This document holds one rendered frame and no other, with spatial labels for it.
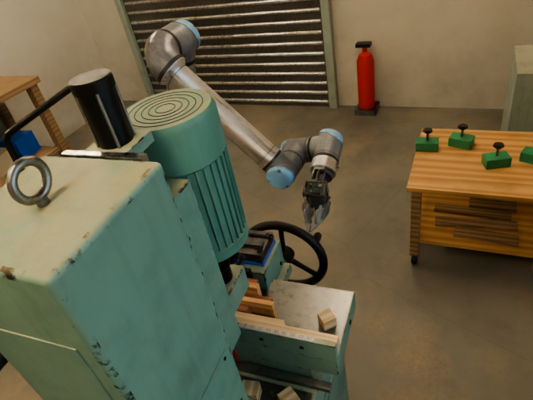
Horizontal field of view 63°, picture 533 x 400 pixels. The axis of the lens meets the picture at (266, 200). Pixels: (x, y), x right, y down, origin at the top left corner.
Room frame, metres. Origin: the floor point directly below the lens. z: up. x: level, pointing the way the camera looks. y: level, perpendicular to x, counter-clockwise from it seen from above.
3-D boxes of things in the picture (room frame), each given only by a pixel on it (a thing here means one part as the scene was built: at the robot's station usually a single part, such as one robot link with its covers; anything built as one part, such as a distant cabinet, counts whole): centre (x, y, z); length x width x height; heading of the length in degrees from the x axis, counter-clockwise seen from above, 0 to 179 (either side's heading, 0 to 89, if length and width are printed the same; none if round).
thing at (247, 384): (0.59, 0.13, 0.82); 0.04 x 0.04 x 0.04; 71
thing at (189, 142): (0.73, 0.14, 1.35); 0.18 x 0.18 x 0.31
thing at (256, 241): (0.92, 0.08, 0.99); 0.13 x 0.11 x 0.06; 63
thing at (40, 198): (0.47, 0.27, 1.55); 0.06 x 0.02 x 0.07; 153
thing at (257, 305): (0.77, 0.14, 0.93); 0.22 x 0.01 x 0.06; 63
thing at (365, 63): (3.45, -1.03, 0.30); 0.19 x 0.18 x 0.60; 149
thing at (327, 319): (0.67, -0.08, 0.92); 0.03 x 0.03 x 0.03; 14
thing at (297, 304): (0.84, 0.12, 0.87); 0.61 x 0.30 x 0.06; 63
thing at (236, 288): (0.71, 0.15, 1.03); 0.14 x 0.07 x 0.09; 153
